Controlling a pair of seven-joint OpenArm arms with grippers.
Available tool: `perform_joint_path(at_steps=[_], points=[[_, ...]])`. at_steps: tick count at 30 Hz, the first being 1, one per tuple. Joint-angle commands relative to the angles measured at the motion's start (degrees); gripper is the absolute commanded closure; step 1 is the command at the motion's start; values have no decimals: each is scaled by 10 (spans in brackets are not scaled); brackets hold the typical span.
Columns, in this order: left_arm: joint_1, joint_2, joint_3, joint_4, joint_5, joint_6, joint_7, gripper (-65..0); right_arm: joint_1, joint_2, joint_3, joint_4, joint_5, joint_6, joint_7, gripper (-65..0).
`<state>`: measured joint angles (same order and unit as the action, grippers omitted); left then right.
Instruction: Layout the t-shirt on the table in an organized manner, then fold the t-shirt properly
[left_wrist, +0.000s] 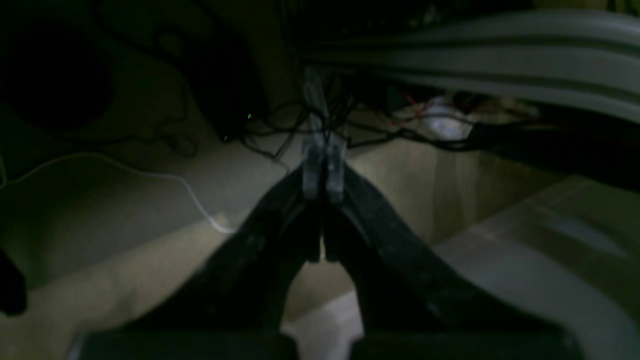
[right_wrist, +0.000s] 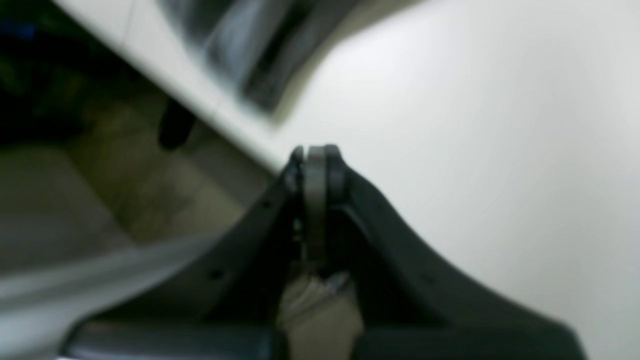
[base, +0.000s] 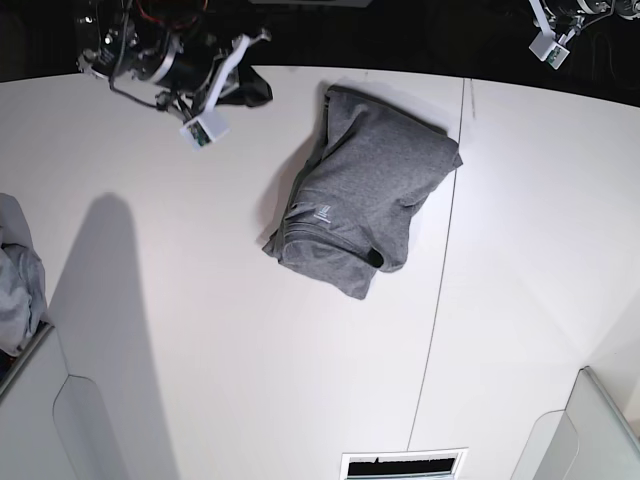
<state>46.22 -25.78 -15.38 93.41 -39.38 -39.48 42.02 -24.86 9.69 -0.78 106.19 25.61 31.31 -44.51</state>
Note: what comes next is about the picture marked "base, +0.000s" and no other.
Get dark grey t-shirt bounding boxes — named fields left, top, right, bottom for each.
left=263, top=85, right=462, bottom=300

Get white background cables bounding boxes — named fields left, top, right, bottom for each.
left=569, top=19, right=640, bottom=86

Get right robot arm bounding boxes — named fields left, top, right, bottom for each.
left=74, top=1, right=273, bottom=123

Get light grey clothes pile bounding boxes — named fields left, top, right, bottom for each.
left=1, top=193, right=47, bottom=357

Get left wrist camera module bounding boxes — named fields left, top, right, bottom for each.
left=529, top=31, right=570, bottom=70

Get right white bin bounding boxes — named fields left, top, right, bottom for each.
left=512, top=367, right=639, bottom=480

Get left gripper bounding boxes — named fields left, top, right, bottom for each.
left=529, top=0, right=615, bottom=44

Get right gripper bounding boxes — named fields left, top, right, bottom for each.
left=149, top=33, right=273, bottom=120

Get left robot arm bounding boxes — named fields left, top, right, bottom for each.
left=530, top=0, right=639, bottom=45

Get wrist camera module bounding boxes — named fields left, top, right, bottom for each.
left=180, top=110, right=230, bottom=151
left=529, top=31, right=570, bottom=70

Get left white bin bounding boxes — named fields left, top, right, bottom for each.
left=1, top=326, right=129, bottom=479

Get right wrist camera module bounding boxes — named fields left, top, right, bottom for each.
left=180, top=110, right=230, bottom=151

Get white table cable slot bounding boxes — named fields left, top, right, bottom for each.
left=339, top=448, right=469, bottom=480

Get white bin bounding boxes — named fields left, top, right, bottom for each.
left=1, top=326, right=129, bottom=479
left=512, top=367, right=639, bottom=480

